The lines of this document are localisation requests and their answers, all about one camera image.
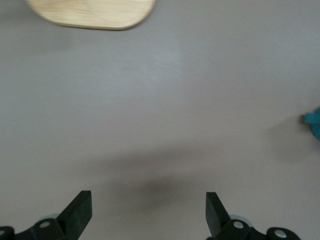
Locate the wooden cup rack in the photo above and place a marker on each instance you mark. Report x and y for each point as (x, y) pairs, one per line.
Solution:
(95, 12)

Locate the teal ribbed mug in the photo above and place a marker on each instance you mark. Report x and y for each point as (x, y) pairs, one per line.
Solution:
(313, 120)

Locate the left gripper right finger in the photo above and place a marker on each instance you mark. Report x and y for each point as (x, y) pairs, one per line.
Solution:
(216, 217)

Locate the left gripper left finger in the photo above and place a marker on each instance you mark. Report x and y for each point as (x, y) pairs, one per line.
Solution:
(77, 215)

